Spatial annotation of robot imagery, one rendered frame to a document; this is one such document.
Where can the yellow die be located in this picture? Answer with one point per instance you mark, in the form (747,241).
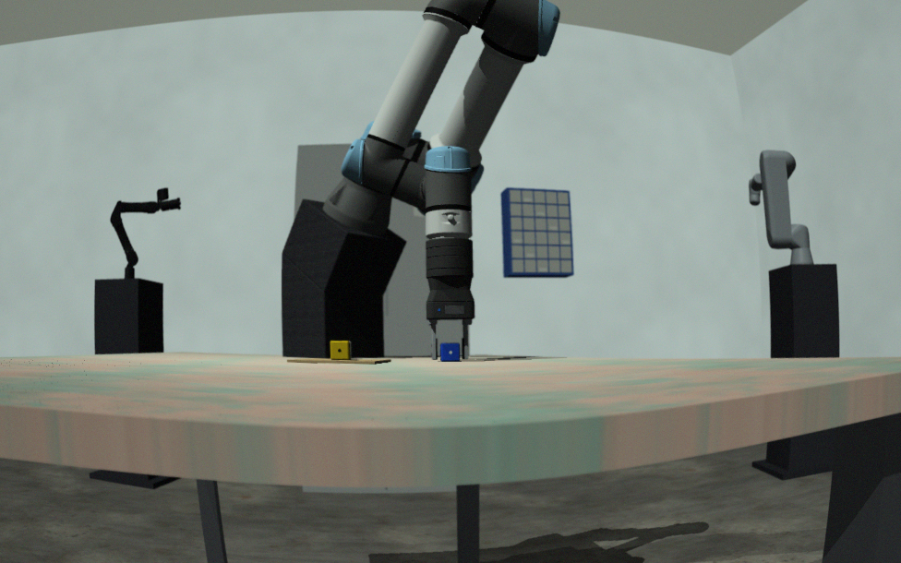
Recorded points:
(340,350)

